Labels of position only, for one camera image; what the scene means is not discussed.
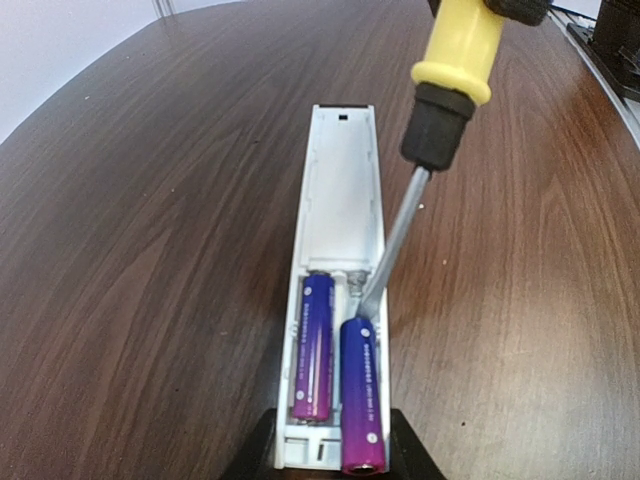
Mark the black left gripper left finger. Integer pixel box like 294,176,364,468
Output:
218,408,277,480

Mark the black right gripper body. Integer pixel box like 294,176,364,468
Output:
484,0,550,26

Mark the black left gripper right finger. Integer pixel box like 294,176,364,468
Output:
390,408,446,480

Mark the yellow handled screwdriver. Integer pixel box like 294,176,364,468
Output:
356,0,505,319

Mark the white remote control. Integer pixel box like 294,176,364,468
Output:
275,105,391,476

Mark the right purple battery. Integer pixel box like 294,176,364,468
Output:
340,317,386,475

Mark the purple battery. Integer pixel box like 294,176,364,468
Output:
340,317,386,475
292,271,335,423

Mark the left purple battery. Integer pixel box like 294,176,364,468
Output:
292,271,335,423

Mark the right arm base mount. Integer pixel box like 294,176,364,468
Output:
566,0,639,102

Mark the aluminium left corner post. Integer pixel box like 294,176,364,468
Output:
151,0,174,18

